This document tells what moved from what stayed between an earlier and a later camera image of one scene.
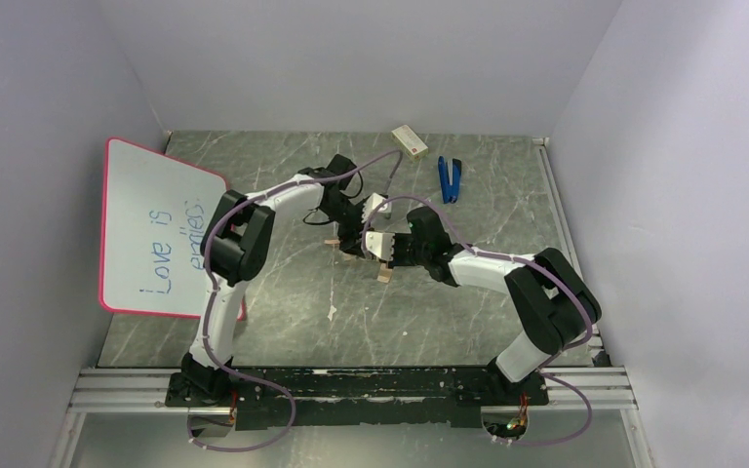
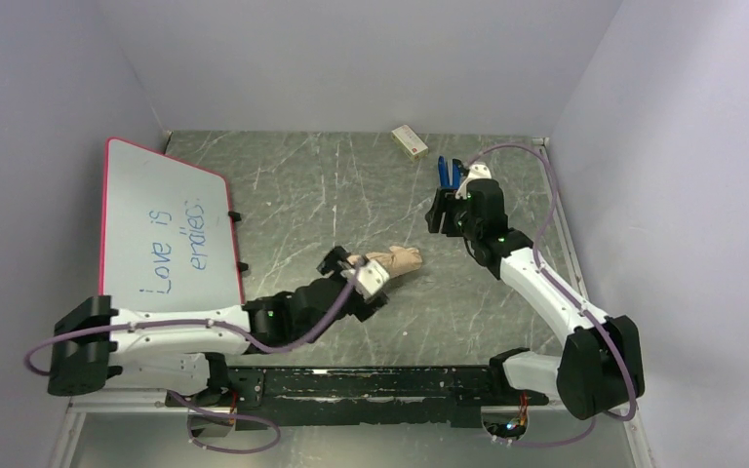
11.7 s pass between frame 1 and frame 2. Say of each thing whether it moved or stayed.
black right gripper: moved
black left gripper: moved
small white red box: stayed
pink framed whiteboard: stayed
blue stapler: stayed
